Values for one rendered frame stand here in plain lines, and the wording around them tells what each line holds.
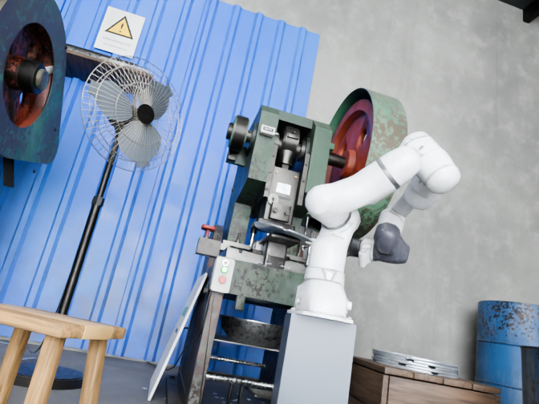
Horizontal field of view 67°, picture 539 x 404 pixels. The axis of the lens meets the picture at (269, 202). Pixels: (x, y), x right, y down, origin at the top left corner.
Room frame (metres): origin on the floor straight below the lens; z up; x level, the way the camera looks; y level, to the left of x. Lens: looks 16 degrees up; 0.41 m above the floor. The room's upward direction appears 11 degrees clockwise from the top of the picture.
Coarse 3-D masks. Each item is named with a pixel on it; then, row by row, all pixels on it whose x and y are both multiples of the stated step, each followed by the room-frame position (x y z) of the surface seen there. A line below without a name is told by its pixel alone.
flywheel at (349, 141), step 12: (360, 108) 1.95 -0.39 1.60; (372, 108) 1.80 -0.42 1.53; (348, 120) 2.13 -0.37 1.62; (360, 120) 2.02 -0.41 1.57; (372, 120) 1.78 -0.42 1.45; (336, 132) 2.27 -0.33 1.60; (348, 132) 2.17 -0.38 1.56; (360, 132) 2.00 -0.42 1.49; (336, 144) 2.29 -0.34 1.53; (348, 144) 2.14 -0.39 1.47; (360, 144) 2.00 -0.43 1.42; (348, 156) 2.03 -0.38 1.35; (360, 156) 1.96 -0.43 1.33; (336, 168) 2.28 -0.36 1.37; (348, 168) 2.03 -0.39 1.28; (360, 168) 1.94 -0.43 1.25; (336, 180) 2.25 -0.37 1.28
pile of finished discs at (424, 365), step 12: (372, 360) 1.53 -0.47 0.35; (384, 360) 1.45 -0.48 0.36; (396, 360) 1.41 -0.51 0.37; (408, 360) 1.46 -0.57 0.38; (420, 360) 1.38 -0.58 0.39; (432, 360) 1.61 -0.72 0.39; (420, 372) 1.38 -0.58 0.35; (432, 372) 1.49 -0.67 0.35; (444, 372) 1.38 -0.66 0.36; (456, 372) 1.42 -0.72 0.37
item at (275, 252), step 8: (264, 240) 1.85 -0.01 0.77; (272, 240) 1.82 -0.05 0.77; (280, 240) 1.78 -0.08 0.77; (288, 240) 1.75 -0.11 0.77; (296, 240) 1.74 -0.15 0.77; (264, 248) 1.88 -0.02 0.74; (272, 248) 1.84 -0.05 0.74; (280, 248) 1.85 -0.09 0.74; (264, 256) 1.85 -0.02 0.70; (272, 256) 1.84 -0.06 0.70; (280, 256) 1.85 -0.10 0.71; (264, 264) 1.84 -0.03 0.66; (272, 264) 1.84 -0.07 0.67; (280, 264) 1.84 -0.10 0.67
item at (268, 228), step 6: (258, 222) 1.69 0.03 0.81; (264, 222) 1.66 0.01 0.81; (264, 228) 1.78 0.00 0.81; (270, 228) 1.72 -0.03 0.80; (276, 228) 1.67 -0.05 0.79; (282, 228) 1.62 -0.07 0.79; (282, 234) 1.80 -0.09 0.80; (288, 234) 1.74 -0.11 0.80; (294, 234) 1.65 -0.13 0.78; (300, 234) 1.63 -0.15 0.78; (306, 240) 1.71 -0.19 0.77; (312, 240) 1.68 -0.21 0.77
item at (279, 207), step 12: (276, 168) 1.93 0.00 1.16; (276, 180) 1.93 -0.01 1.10; (288, 180) 1.94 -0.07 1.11; (276, 192) 1.93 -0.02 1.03; (288, 192) 1.94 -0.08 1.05; (264, 204) 1.96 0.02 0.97; (276, 204) 1.90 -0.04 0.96; (288, 204) 1.95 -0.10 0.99; (264, 216) 1.92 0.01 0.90; (276, 216) 1.91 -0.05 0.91; (288, 216) 1.92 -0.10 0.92
